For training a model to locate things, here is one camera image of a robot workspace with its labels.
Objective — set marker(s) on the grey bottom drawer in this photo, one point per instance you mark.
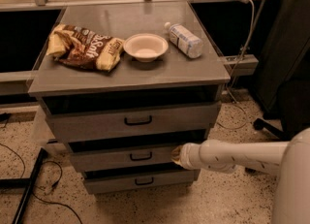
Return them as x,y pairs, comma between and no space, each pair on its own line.
122,179

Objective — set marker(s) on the black office chair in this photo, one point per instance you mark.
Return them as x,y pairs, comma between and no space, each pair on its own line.
293,104

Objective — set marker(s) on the brown yellow snack bag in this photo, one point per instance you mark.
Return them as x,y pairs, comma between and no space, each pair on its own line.
82,48

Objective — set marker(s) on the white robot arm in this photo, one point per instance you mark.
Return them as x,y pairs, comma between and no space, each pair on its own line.
288,161

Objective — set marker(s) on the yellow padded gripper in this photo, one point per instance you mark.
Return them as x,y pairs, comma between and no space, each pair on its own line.
188,156

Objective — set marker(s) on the grey top drawer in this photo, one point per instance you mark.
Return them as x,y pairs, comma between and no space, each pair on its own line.
89,126

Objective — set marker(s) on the white paper bowl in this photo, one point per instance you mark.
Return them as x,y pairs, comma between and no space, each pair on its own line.
146,47

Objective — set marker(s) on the grey drawer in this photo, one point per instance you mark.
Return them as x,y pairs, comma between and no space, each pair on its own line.
89,126
129,152
122,179

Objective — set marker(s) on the black floor stand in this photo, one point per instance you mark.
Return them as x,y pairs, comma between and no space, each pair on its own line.
26,184

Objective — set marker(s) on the clear plastic water bottle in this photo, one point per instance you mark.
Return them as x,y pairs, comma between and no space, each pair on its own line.
185,40

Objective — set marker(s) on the grey drawer cabinet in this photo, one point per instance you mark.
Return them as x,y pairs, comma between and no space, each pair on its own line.
172,79

